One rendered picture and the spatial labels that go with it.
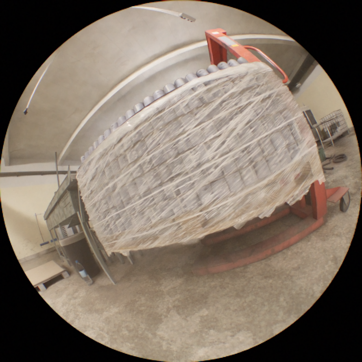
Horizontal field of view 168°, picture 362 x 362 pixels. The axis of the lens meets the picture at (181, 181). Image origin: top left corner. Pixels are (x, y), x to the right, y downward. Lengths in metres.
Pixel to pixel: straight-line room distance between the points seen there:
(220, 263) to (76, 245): 1.55
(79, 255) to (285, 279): 1.91
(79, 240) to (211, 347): 1.62
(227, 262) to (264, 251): 0.26
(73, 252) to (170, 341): 1.40
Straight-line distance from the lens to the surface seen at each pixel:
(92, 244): 1.29
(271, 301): 0.77
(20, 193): 7.72
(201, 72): 0.74
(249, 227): 1.29
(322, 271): 0.87
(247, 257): 0.90
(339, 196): 1.14
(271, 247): 0.92
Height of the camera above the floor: 0.68
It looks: 3 degrees up
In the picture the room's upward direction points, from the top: 21 degrees counter-clockwise
